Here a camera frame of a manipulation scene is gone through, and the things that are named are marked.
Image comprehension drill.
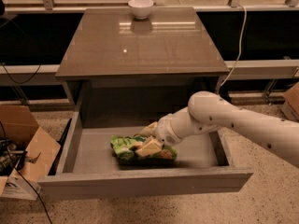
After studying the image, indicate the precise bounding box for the cardboard box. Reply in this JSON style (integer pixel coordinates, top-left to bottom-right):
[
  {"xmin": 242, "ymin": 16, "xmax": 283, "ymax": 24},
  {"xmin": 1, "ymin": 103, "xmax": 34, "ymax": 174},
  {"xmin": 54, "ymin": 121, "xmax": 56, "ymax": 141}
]
[
  {"xmin": 281, "ymin": 82, "xmax": 299, "ymax": 121},
  {"xmin": 0, "ymin": 105, "xmax": 60, "ymax": 200}
]

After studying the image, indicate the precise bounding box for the white ceramic bowl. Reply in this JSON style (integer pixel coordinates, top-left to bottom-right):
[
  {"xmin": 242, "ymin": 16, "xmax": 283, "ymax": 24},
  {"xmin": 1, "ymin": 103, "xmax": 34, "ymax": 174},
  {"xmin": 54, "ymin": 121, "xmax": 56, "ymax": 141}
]
[{"xmin": 128, "ymin": 0, "xmax": 154, "ymax": 19}]

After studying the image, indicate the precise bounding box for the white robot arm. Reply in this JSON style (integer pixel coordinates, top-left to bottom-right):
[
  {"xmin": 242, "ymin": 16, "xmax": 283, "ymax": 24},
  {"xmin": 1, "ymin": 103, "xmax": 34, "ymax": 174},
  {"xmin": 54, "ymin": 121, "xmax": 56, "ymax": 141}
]
[{"xmin": 140, "ymin": 91, "xmax": 299, "ymax": 167}]

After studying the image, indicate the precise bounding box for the green rice chip bag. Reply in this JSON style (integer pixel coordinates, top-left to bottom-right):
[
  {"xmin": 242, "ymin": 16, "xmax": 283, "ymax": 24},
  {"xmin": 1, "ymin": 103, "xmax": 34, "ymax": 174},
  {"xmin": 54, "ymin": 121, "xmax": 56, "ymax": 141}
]
[{"xmin": 110, "ymin": 135, "xmax": 178, "ymax": 166}]

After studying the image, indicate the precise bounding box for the grey cabinet with glossy top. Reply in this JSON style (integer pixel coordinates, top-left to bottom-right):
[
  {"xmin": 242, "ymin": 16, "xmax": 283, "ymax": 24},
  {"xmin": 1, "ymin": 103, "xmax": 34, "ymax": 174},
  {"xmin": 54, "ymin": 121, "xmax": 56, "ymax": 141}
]
[{"xmin": 56, "ymin": 7, "xmax": 228, "ymax": 128}]

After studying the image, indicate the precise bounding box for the cardboard box on left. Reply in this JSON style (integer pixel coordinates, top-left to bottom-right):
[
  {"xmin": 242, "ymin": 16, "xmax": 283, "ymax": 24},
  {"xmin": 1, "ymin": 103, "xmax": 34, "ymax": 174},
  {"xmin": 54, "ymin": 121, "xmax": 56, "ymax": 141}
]
[{"xmin": 0, "ymin": 105, "xmax": 60, "ymax": 200}]

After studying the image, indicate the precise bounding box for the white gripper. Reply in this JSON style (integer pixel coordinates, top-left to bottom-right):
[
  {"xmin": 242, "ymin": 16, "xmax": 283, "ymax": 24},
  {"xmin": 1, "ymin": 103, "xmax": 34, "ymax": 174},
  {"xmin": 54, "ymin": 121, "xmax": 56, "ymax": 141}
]
[{"xmin": 135, "ymin": 107, "xmax": 219, "ymax": 157}]

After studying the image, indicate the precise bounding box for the open grey top drawer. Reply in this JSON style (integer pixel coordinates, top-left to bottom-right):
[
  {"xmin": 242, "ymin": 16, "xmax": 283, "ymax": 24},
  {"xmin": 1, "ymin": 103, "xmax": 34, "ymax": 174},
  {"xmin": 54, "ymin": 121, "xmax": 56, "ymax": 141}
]
[{"xmin": 37, "ymin": 81, "xmax": 254, "ymax": 202}]

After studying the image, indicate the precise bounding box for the white power cable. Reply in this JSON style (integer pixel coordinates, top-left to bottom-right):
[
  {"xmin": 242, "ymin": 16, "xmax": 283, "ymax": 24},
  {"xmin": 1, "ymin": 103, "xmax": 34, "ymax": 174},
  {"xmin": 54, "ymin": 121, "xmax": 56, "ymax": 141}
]
[{"xmin": 220, "ymin": 4, "xmax": 248, "ymax": 88}]

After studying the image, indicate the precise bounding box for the cardboard box on right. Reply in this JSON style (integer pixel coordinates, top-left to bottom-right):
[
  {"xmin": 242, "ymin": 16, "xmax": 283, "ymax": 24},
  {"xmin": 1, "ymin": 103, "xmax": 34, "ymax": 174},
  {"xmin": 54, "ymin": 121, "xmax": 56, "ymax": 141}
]
[{"xmin": 281, "ymin": 82, "xmax": 299, "ymax": 121}]

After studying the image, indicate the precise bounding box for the black cable on left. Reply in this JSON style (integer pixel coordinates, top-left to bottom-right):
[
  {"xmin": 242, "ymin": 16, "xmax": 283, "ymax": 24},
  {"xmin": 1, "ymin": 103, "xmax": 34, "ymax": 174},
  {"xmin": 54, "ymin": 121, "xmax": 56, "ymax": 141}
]
[{"xmin": 0, "ymin": 62, "xmax": 43, "ymax": 86}]

